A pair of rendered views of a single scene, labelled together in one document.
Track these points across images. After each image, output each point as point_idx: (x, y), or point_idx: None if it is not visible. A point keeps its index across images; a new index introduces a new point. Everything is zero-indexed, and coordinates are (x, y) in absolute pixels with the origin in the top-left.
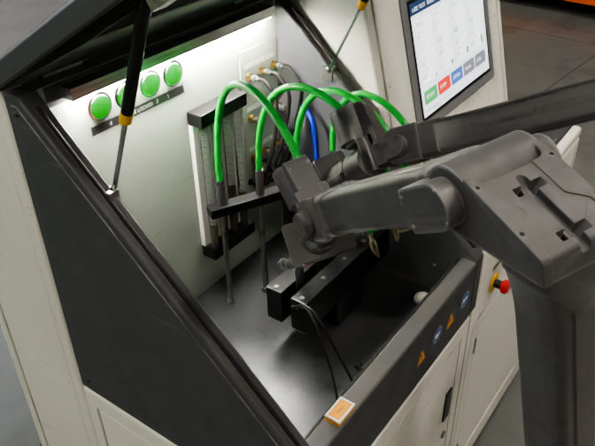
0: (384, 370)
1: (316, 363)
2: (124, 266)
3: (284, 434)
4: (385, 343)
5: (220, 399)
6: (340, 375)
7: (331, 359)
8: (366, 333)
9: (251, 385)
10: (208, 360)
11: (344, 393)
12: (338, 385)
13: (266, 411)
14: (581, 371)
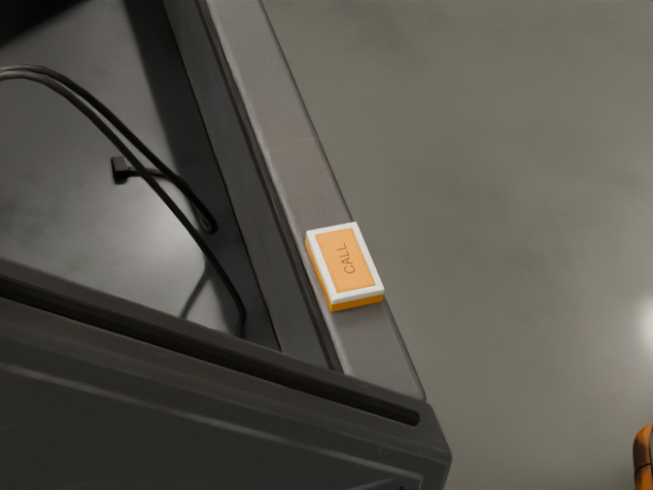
0: (296, 108)
1: (21, 233)
2: None
3: (365, 415)
4: (221, 52)
5: (118, 483)
6: (108, 219)
7: (45, 200)
8: (46, 89)
9: (230, 360)
10: (58, 394)
11: (287, 221)
12: (131, 242)
13: (299, 397)
14: None
